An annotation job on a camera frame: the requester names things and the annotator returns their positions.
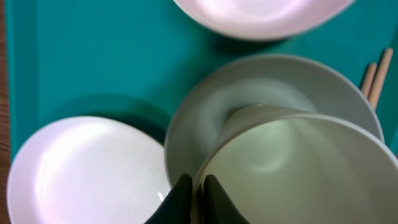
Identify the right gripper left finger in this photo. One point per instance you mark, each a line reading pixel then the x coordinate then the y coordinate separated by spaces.
pixel 175 209

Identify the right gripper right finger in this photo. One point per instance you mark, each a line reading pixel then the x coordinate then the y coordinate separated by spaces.
pixel 218 207

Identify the pale green cup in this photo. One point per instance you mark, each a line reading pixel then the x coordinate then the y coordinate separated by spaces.
pixel 279 165

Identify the large white plate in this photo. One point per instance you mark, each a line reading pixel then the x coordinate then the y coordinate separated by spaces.
pixel 87 169

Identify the grey green saucer bowl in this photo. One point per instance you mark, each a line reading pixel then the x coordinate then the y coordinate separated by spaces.
pixel 285 80

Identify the teal serving tray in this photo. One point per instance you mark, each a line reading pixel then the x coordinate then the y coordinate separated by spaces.
pixel 135 60

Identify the pink white bowl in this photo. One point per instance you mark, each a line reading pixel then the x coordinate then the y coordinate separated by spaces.
pixel 262 20

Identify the left wooden chopstick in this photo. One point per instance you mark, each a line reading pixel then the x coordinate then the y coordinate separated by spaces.
pixel 368 79

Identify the wooden chopstick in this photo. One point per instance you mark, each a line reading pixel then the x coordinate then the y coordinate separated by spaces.
pixel 380 77
pixel 368 79

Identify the right wooden chopstick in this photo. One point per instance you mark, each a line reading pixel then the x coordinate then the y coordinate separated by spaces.
pixel 380 77

